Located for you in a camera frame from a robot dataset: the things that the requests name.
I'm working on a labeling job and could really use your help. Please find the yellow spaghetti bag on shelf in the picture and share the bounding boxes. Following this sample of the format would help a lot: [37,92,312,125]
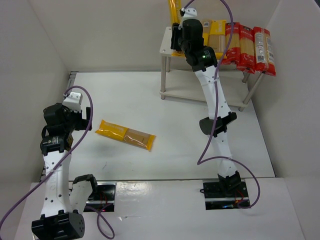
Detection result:
[201,19,212,46]

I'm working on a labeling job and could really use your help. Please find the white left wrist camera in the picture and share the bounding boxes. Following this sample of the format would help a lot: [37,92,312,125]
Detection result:
[62,91,83,113]

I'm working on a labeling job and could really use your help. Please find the white two-tier shelf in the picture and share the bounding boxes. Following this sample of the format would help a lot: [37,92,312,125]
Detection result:
[159,27,265,111]

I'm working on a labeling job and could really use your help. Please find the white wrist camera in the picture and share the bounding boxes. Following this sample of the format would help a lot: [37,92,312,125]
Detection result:
[179,7,198,28]
[62,91,83,113]

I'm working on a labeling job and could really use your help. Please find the red spaghetti bag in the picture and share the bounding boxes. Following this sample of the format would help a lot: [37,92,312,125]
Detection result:
[237,24,255,74]
[253,26,276,77]
[222,22,241,65]

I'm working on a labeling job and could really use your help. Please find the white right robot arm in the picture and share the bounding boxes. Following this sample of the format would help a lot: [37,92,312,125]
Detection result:
[170,19,241,196]

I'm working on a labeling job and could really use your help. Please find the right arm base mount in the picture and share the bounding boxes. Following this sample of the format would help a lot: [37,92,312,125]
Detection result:
[199,180,250,210]

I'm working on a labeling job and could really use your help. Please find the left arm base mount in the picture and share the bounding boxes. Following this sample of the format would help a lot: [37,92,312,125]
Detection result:
[86,181,117,212]

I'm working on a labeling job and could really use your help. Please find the red spaghetti bag right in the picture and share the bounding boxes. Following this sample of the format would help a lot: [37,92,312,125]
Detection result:
[253,26,276,77]

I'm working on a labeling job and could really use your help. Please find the red spaghetti bag middle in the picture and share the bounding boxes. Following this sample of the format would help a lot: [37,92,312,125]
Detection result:
[237,24,255,74]

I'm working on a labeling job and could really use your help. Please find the yellow spaghetti bag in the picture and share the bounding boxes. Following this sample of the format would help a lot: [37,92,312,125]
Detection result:
[95,120,156,152]
[201,19,212,46]
[168,0,185,57]

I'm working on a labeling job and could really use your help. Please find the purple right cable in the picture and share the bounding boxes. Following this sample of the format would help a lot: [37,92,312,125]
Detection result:
[182,0,262,210]

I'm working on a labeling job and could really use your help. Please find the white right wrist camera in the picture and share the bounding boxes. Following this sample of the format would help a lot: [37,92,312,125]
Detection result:
[179,7,198,28]

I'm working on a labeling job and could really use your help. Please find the yellow spaghetti box on shelf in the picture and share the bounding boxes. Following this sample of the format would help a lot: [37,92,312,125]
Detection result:
[208,20,227,60]

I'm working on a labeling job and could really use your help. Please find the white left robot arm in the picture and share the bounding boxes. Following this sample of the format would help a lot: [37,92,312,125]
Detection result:
[31,102,98,240]

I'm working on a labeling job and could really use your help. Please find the red spaghetti bag left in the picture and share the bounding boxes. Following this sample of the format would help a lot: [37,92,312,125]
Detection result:
[222,22,241,65]

